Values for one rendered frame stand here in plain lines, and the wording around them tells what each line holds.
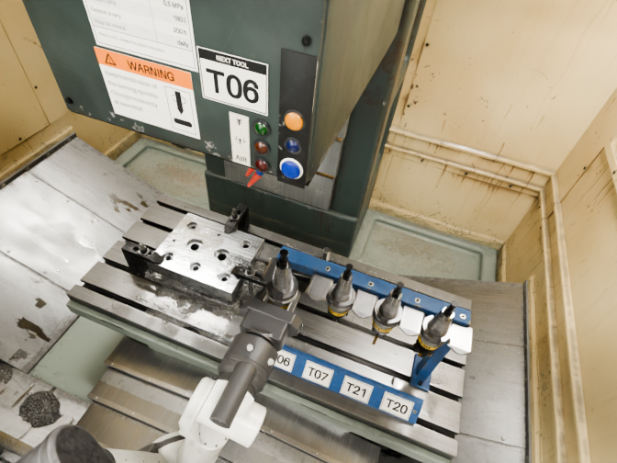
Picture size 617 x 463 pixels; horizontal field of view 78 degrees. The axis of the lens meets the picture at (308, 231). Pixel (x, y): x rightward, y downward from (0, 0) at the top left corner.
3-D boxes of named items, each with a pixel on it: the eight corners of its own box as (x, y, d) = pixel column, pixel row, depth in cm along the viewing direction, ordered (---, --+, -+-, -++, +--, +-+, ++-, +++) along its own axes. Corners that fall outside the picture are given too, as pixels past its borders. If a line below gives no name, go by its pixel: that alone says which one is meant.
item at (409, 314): (420, 340, 84) (420, 338, 83) (396, 332, 85) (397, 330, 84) (424, 314, 88) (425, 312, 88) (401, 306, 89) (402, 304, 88)
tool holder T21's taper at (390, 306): (401, 307, 87) (409, 290, 82) (394, 322, 84) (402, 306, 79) (383, 299, 88) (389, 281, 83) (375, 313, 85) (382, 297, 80)
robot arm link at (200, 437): (255, 393, 64) (232, 426, 72) (207, 367, 64) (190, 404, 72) (239, 429, 59) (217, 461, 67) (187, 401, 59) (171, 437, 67)
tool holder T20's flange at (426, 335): (447, 324, 88) (451, 319, 86) (447, 349, 84) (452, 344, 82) (420, 318, 88) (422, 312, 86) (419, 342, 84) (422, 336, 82)
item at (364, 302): (371, 322, 86) (371, 321, 85) (348, 313, 86) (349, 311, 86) (378, 298, 90) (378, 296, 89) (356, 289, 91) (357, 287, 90)
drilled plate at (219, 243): (232, 302, 116) (230, 293, 113) (150, 270, 121) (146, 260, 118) (264, 248, 131) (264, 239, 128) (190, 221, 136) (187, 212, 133)
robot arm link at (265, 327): (305, 310, 72) (279, 368, 64) (301, 334, 79) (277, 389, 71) (243, 287, 74) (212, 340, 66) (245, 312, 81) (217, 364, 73)
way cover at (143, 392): (347, 576, 101) (358, 576, 89) (66, 436, 117) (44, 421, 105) (374, 456, 121) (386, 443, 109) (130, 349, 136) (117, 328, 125)
